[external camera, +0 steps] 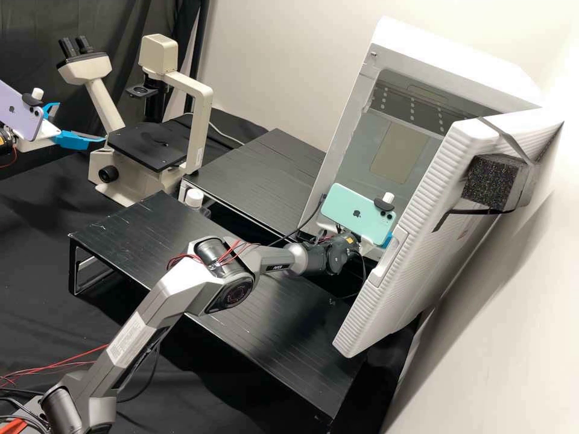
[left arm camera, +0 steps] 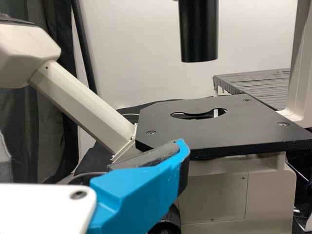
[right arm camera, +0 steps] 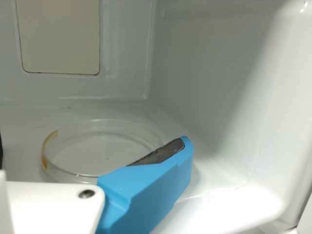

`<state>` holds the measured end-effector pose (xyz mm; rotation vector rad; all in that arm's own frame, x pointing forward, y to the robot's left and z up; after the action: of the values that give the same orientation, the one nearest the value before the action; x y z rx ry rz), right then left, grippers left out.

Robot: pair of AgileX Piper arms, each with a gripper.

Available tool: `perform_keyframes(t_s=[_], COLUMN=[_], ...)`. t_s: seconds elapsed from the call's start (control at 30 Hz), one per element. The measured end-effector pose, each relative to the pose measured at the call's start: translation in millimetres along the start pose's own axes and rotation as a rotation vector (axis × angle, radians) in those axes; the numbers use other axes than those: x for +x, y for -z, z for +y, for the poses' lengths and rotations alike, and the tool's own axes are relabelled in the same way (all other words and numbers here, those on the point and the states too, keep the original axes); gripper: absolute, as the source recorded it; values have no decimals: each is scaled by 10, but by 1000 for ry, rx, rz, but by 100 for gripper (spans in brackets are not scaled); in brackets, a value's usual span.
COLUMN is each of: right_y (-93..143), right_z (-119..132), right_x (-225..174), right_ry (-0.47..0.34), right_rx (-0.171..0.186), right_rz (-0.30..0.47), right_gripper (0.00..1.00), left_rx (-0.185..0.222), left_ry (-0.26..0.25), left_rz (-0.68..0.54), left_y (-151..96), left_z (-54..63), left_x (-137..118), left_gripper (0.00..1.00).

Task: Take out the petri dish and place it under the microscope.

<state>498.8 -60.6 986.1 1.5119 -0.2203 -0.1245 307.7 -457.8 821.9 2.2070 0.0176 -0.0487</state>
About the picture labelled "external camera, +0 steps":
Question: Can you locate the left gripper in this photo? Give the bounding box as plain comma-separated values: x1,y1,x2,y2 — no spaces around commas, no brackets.
17,102,109,153

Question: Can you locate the cream microscope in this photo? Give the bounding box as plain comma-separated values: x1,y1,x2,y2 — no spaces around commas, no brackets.
57,34,214,208

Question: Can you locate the incubator door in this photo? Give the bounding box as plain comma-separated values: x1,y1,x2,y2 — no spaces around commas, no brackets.
332,107,566,360

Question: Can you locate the white incubator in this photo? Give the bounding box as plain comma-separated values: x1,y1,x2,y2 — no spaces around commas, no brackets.
296,16,546,272

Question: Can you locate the black platform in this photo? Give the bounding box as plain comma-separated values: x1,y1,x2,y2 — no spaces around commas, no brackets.
68,189,367,421
180,128,326,241

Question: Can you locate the white-capped bottle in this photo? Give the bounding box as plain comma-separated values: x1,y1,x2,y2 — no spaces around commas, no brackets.
184,189,207,213

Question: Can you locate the black cable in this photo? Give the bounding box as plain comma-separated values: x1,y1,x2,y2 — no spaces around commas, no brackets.
267,193,328,248
330,251,369,300

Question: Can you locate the right wrist camera phone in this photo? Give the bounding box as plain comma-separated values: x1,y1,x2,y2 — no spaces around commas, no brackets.
318,182,399,248

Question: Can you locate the wrist camera phone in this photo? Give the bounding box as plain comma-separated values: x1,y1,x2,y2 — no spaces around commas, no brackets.
318,182,399,248
0,80,47,142

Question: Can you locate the left wrist camera phone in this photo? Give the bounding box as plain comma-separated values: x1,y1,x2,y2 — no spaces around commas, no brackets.
0,80,47,142

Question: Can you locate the white cable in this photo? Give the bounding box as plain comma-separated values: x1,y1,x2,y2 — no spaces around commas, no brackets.
210,124,246,146

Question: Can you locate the red wire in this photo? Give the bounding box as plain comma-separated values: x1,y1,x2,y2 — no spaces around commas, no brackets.
0,344,110,389

